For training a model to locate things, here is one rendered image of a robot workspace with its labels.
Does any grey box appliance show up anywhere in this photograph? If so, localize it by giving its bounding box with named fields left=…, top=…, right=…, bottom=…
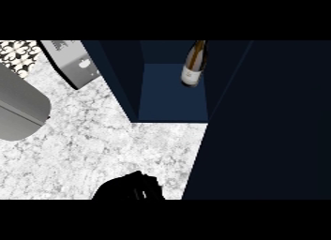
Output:
left=36, top=39, right=102, bottom=91

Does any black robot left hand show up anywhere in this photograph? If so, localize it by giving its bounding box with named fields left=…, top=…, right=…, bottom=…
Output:
left=90, top=170, right=167, bottom=201

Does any wine bottle with white label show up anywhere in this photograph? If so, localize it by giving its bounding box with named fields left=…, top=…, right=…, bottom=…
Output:
left=179, top=39, right=210, bottom=89

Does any dark blue cabinet door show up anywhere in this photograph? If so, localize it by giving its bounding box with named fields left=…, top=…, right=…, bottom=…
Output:
left=181, top=39, right=331, bottom=201

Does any dark blue open cabinet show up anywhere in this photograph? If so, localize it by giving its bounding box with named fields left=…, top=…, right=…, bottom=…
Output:
left=80, top=39, right=254, bottom=124

